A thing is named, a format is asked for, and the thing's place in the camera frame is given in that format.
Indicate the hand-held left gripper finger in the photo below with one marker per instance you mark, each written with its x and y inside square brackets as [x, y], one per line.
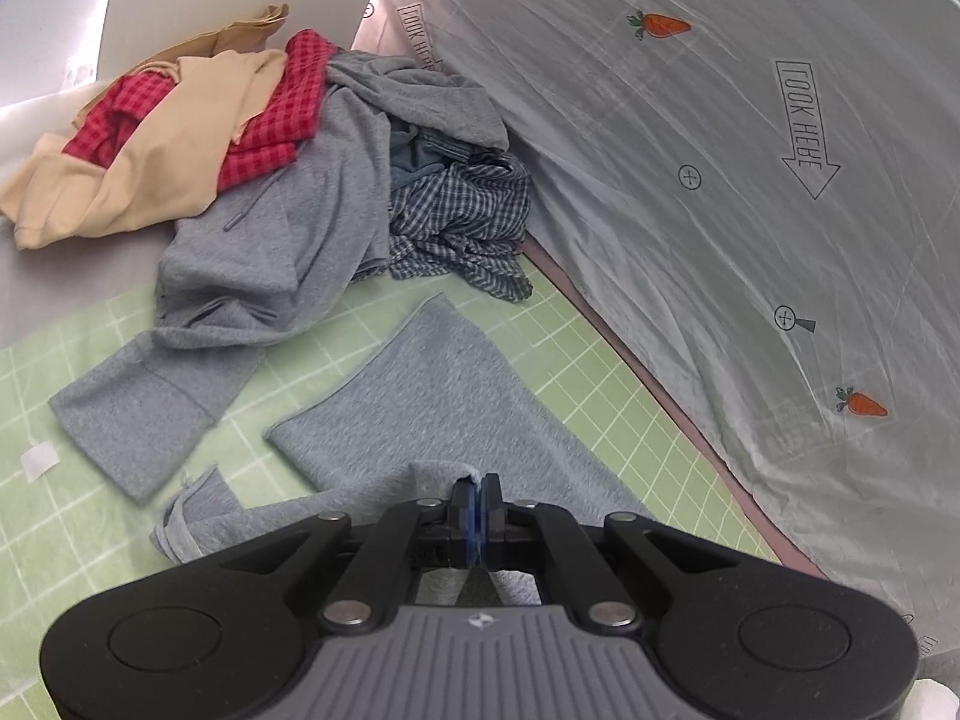
[466, 517]
[484, 517]

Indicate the grey pants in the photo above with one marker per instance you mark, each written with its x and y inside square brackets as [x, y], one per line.
[450, 405]

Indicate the green grid mat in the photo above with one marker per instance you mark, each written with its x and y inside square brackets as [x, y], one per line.
[577, 360]

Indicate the pink mattress edge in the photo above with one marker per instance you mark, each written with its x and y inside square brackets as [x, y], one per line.
[750, 511]

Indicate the blue checked shirt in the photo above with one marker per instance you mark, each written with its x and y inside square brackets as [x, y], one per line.
[465, 225]

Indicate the grey hoodie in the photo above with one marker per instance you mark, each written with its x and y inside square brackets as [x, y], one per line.
[300, 240]

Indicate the blue denim garment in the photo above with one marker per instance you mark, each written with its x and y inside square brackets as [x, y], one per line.
[412, 157]

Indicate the grey carrot printed sheet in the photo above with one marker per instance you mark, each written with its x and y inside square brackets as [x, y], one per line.
[675, 165]

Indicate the white tape patch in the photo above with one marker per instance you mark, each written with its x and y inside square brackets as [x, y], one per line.
[41, 463]

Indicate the red checked garment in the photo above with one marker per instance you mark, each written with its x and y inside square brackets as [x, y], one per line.
[292, 105]

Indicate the beige garment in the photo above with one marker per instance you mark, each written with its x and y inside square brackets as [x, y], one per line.
[150, 172]

